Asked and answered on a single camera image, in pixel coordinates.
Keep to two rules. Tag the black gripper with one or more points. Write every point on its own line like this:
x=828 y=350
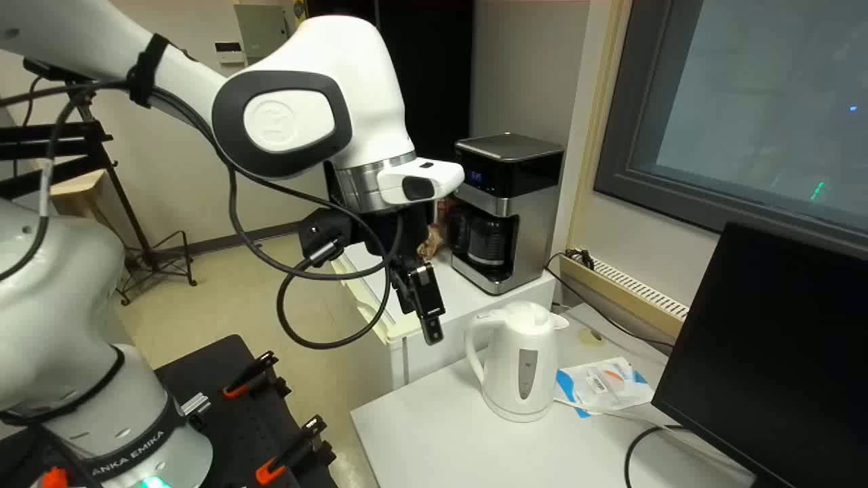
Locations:
x=417 y=282

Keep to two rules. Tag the white electric kettle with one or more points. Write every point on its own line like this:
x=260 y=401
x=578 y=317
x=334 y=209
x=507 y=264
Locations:
x=515 y=357

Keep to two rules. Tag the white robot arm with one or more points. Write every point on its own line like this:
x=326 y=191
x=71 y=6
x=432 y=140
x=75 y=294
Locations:
x=323 y=95

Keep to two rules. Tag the brown paper bag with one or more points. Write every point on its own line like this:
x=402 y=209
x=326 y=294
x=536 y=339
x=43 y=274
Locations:
x=439 y=231

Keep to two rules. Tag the black steel coffee maker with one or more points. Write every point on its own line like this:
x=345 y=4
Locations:
x=507 y=209

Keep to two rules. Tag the black orange clamp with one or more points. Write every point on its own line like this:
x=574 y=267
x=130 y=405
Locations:
x=252 y=374
x=295 y=451

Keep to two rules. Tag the white blue plastic packet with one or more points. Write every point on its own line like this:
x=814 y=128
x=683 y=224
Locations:
x=602 y=386

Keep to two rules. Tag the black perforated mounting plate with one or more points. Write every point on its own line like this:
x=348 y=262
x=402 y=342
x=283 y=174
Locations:
x=226 y=415

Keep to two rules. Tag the black computer monitor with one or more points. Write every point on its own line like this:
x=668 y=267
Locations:
x=771 y=365

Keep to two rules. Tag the black tripod stand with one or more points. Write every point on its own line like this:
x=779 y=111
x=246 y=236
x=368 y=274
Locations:
x=87 y=186

